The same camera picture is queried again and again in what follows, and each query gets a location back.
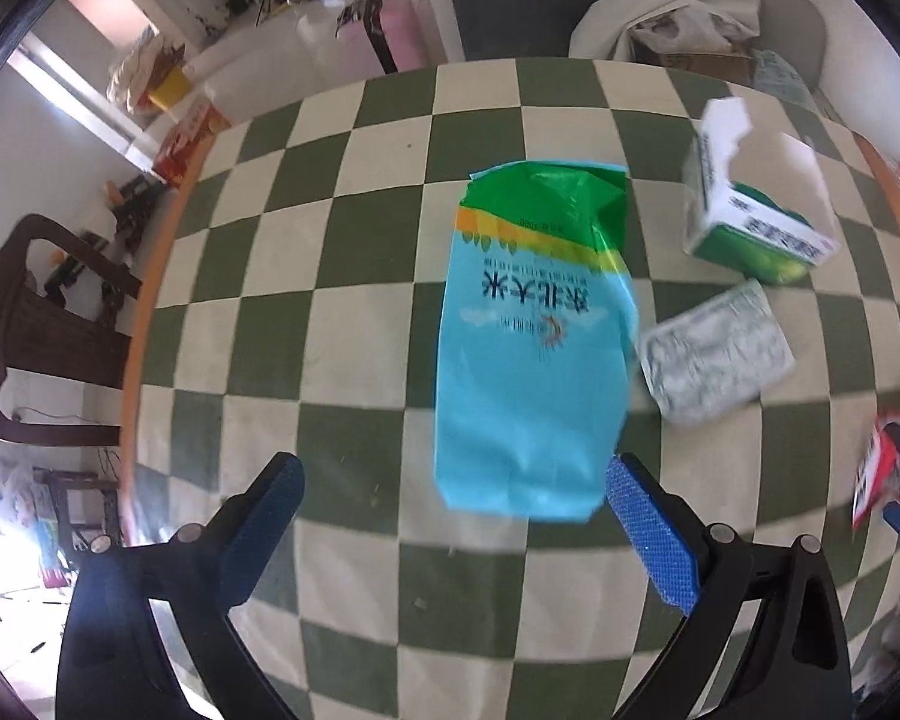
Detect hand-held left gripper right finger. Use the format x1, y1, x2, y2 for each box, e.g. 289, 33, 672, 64
604, 452, 852, 720

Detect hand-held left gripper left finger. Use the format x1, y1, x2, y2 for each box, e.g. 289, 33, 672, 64
56, 452, 306, 720

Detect red snack packet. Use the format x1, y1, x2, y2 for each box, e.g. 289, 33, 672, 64
851, 409, 900, 530

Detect blue green rice bag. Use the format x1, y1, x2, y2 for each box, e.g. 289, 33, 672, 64
433, 159, 640, 522

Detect person's right forearm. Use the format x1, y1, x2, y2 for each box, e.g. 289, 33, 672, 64
851, 562, 900, 702

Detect silver blister pack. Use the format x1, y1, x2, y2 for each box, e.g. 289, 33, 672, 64
637, 279, 796, 427

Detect green white checkered tablecloth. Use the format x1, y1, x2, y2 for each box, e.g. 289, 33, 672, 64
120, 56, 900, 720

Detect dark wooden chair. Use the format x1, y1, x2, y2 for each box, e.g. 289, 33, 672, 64
0, 214, 143, 447

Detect green white cardboard box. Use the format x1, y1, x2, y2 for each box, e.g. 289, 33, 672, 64
681, 99, 842, 286

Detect red cardboard box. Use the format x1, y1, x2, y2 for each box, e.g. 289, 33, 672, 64
154, 101, 230, 188

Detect yellow bin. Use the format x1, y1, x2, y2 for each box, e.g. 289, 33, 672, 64
146, 67, 194, 112

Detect pale blue plastic bag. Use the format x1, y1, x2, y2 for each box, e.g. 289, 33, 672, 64
750, 49, 815, 110

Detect white bags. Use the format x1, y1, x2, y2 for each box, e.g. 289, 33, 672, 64
107, 41, 188, 110

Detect brown cardboard box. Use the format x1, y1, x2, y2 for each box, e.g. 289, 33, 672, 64
634, 45, 755, 83

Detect pink suitcase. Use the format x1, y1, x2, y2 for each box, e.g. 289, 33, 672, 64
360, 0, 428, 74

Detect grey chair backrest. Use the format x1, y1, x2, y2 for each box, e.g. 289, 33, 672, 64
750, 0, 830, 102

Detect dark folding bed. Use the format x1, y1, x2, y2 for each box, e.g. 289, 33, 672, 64
446, 0, 676, 61

